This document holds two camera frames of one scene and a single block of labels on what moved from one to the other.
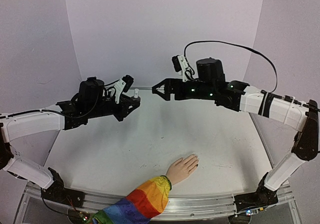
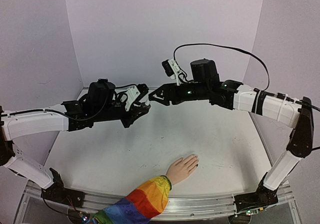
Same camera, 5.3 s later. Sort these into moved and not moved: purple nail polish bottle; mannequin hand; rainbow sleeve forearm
Moved: purple nail polish bottle
Not moved: mannequin hand; rainbow sleeve forearm
